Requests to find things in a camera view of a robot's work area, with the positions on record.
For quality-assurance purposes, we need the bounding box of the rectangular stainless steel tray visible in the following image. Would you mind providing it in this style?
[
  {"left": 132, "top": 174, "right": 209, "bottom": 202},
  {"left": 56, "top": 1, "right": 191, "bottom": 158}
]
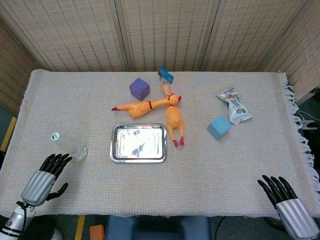
[{"left": 109, "top": 124, "right": 169, "bottom": 164}]

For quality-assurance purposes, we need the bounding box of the silver snack packet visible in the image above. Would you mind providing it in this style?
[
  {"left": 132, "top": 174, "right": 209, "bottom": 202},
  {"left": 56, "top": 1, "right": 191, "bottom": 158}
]
[{"left": 216, "top": 87, "right": 253, "bottom": 125}]

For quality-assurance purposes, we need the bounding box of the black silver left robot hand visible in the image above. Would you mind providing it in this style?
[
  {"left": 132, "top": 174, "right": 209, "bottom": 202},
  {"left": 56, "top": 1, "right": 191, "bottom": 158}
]
[{"left": 20, "top": 153, "right": 73, "bottom": 207}]

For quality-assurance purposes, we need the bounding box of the orange foam block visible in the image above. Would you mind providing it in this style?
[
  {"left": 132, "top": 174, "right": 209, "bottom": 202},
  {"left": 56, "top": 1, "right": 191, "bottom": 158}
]
[{"left": 89, "top": 224, "right": 105, "bottom": 240}]

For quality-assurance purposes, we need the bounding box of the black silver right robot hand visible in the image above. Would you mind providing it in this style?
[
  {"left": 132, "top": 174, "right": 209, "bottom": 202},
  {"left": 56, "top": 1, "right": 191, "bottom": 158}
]
[{"left": 257, "top": 174, "right": 320, "bottom": 240}]

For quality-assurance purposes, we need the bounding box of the pale woven tablecloth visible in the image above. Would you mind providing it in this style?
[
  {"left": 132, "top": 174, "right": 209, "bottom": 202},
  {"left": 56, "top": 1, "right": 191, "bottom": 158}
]
[{"left": 0, "top": 69, "right": 320, "bottom": 218}]

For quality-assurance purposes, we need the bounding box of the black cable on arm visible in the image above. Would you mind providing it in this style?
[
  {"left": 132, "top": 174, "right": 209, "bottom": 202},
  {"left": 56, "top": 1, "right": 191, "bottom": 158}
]
[{"left": 16, "top": 201, "right": 29, "bottom": 232}]

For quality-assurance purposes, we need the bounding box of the packaged yellow rubber chicken toy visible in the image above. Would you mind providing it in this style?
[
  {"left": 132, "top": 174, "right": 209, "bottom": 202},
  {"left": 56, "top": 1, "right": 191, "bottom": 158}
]
[{"left": 157, "top": 66, "right": 187, "bottom": 151}]

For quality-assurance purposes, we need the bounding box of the blue padded chair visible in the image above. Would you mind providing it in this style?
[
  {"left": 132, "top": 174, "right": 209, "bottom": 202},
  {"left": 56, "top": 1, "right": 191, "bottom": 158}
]
[{"left": 106, "top": 215, "right": 212, "bottom": 240}]

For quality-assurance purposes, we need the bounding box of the purple foam cube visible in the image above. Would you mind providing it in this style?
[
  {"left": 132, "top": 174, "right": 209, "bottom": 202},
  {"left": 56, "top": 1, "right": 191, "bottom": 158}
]
[{"left": 128, "top": 77, "right": 151, "bottom": 102}]

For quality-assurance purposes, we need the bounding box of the thin black floor cable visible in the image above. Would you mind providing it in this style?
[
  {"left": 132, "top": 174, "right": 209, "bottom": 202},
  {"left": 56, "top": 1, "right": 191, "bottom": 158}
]
[{"left": 215, "top": 216, "right": 226, "bottom": 240}]

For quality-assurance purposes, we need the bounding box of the woven folding screen panel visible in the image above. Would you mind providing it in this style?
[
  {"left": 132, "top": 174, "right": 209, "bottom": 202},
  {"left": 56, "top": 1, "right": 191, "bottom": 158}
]
[
  {"left": 0, "top": 17, "right": 43, "bottom": 118},
  {"left": 262, "top": 0, "right": 320, "bottom": 101},
  {"left": 114, "top": 0, "right": 221, "bottom": 73},
  {"left": 202, "top": 0, "right": 311, "bottom": 73},
  {"left": 0, "top": 0, "right": 127, "bottom": 73}
]

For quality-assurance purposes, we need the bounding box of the clear plastic bottle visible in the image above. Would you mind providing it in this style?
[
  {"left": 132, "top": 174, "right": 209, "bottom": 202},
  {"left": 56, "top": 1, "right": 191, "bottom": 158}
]
[{"left": 50, "top": 131, "right": 89, "bottom": 161}]

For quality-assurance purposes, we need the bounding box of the light blue foam cube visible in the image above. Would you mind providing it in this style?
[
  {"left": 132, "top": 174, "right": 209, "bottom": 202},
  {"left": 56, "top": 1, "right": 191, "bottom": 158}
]
[{"left": 206, "top": 114, "right": 233, "bottom": 141}]

